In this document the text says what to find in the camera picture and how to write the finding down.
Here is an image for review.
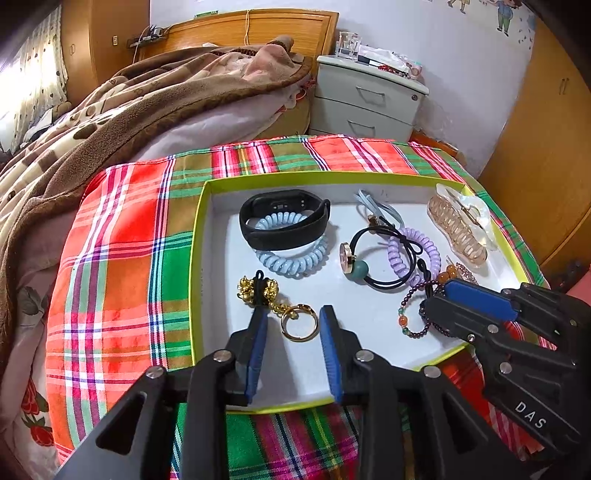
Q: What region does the clear hair claw clip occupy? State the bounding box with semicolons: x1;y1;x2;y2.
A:
435;183;498;251

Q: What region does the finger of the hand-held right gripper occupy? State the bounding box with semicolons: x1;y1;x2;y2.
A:
441;279;591;352
419;295;578;385

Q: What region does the purple spiral hair tie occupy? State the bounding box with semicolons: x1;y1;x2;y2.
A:
387;226;442;288

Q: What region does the green-rimmed white tray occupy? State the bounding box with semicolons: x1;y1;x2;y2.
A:
189;171;548;414

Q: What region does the black hair tie green bead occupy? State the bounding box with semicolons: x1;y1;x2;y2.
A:
339;224;439;293

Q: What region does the brown patterned blanket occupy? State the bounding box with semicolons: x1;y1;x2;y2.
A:
0;36;319;333

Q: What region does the white nightstand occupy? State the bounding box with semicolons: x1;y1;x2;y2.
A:
307;54;428;143

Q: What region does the dark beaded bracelet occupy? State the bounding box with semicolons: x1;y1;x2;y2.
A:
397;270;455;341

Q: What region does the power strip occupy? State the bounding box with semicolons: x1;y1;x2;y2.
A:
126;27;170;48

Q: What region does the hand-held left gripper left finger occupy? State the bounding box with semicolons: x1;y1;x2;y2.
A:
54;305;269;480

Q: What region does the wooden wardrobe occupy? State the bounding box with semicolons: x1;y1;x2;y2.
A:
60;0;151;95

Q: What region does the white plastic bag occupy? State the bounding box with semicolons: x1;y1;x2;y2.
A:
360;44;409;66

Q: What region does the dotted curtain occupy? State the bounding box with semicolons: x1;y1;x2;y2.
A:
0;4;70;155

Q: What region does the wooden headboard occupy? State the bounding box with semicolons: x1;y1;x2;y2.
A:
139;9;341;63

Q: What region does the light blue elastic hair tie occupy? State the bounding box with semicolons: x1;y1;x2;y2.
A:
353;188;405;230

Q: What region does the clear glass tumbler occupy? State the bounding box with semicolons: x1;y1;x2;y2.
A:
335;31;362;61

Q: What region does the gold ring hair tie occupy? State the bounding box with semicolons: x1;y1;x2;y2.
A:
236;270;320;343

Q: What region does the wooden cabinet door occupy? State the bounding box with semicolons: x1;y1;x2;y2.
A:
479;18;591;266

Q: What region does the floral bedsheet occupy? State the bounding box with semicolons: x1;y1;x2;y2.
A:
0;222;63;467

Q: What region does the light blue spiral hair tie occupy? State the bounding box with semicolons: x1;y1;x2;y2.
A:
253;211;329;280

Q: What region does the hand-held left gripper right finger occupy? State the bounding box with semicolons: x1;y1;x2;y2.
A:
318;305;541;480

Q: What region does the rhinestone hair clip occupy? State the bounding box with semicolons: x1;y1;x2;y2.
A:
443;256;479;285

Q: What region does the black smart band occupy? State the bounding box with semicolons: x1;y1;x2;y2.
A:
239;189;332;253

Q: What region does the plaid cloth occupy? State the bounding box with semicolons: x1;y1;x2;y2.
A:
45;135;555;480

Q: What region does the amber hair claw clip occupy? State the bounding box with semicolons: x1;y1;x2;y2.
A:
427;194;491;274

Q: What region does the cartoon wall sticker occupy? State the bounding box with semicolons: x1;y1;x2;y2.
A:
443;0;533;38

